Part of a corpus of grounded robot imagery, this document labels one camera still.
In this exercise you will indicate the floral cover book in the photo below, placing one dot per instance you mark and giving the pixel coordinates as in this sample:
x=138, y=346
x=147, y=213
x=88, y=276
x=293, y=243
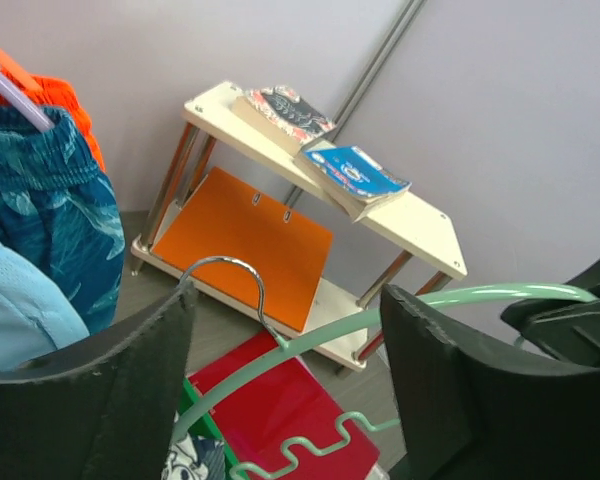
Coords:
x=282, y=116

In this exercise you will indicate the dark teal patterned shorts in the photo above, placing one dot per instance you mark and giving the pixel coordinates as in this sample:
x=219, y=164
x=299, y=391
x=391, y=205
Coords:
x=58, y=210

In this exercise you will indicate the orange teal cartoon shorts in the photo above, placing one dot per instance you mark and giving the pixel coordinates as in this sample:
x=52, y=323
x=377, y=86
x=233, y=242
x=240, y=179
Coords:
x=176, y=467

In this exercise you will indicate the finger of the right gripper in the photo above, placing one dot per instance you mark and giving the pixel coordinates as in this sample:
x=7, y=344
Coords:
x=565, y=330

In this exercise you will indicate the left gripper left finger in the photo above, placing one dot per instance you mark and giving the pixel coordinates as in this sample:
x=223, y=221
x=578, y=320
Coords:
x=104, y=407

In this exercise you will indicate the blue cover book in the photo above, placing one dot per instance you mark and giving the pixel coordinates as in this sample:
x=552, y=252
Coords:
x=352, y=178

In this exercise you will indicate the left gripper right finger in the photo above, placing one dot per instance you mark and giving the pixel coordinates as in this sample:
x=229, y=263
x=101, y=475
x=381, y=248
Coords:
x=474, y=407

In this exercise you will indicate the mint green hanger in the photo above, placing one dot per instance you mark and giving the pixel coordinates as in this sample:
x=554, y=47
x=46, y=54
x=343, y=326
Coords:
x=288, y=349

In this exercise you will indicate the orange folder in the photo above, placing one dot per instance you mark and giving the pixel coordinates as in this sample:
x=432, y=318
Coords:
x=227, y=216

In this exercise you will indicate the light blue shorts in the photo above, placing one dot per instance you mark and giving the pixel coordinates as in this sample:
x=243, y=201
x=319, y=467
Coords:
x=35, y=316

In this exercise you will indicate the lilac hanger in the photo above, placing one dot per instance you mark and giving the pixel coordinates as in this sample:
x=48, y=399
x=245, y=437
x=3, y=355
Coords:
x=24, y=105

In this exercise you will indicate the white two-tier side table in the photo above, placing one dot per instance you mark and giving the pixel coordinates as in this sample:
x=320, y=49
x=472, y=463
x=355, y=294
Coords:
x=414, y=228

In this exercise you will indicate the red folder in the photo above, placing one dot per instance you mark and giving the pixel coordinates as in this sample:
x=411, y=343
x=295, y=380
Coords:
x=288, y=401

